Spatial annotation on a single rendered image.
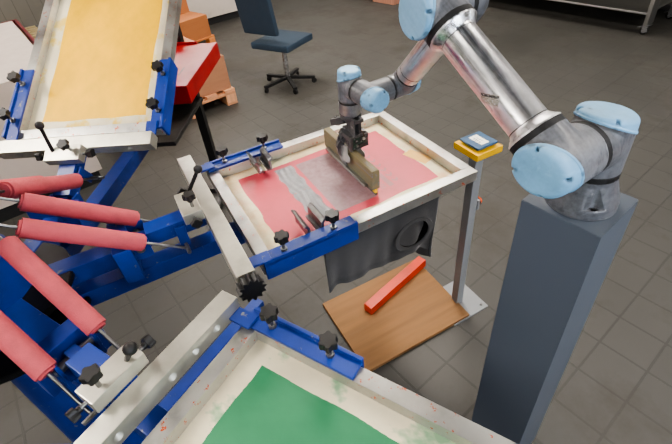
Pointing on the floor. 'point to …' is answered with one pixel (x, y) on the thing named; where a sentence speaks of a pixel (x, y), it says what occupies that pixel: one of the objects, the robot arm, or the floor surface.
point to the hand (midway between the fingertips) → (349, 159)
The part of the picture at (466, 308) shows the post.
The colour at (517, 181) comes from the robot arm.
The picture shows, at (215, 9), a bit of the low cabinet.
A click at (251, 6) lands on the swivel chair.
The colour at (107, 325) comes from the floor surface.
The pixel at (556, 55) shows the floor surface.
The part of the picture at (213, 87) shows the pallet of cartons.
